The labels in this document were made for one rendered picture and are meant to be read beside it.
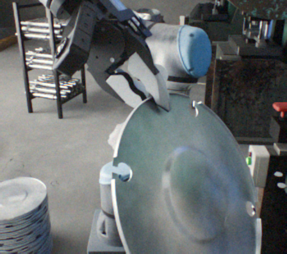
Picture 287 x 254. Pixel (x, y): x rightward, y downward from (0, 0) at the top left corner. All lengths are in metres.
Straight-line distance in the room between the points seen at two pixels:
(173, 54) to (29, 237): 1.06
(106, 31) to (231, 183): 0.30
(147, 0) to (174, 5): 0.58
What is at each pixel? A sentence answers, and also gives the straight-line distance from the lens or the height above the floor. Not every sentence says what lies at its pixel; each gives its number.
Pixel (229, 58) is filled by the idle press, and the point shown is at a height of 0.63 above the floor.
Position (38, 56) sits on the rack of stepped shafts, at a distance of 3.09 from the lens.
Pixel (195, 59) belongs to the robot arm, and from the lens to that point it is 0.80.
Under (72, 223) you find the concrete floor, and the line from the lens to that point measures 1.90.
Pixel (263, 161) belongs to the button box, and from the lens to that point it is 1.26.
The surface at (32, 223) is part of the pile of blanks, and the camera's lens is 1.58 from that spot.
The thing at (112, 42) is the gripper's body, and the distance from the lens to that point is 0.46.
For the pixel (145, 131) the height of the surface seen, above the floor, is 1.02.
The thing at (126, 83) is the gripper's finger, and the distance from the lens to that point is 0.47.
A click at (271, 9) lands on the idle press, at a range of 2.26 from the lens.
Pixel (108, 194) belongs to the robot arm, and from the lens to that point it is 1.01.
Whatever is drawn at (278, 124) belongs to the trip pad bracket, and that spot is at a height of 0.70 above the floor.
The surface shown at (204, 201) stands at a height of 0.93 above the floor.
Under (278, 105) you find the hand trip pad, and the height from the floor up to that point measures 0.76.
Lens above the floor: 1.22
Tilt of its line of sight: 22 degrees down
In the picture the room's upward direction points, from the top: straight up
